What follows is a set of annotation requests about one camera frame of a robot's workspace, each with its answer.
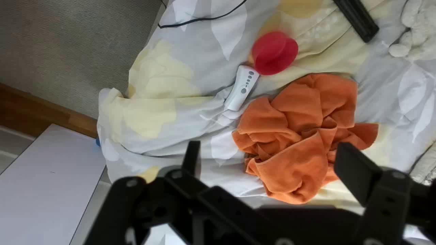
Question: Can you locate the white remote control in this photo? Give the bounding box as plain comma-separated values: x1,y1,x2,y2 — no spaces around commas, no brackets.
223,63,262,112

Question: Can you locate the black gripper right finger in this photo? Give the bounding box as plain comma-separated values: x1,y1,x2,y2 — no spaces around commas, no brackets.
334,141,436,245

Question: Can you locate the grey yellow floral duvet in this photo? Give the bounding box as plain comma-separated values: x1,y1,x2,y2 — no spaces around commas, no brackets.
95,0,436,245

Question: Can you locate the black remote control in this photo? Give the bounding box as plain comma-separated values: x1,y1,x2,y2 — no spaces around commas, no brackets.
332,0,380,43

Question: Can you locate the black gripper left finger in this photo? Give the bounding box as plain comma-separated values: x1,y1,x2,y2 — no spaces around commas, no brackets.
83,140,274,245

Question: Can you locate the black cable with plug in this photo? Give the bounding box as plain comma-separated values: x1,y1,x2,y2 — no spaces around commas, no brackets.
157,0,249,29

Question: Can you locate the white cabinet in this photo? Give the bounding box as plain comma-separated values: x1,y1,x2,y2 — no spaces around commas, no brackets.
0,123,108,245

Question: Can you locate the white plush toy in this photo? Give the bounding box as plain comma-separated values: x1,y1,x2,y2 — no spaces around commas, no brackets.
387,0,436,59

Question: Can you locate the red plastic bowl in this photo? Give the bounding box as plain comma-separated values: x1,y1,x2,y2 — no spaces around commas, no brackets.
251,29,300,76

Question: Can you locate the orange crumpled cloth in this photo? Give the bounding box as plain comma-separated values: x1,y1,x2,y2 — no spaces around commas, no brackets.
232,72,380,205

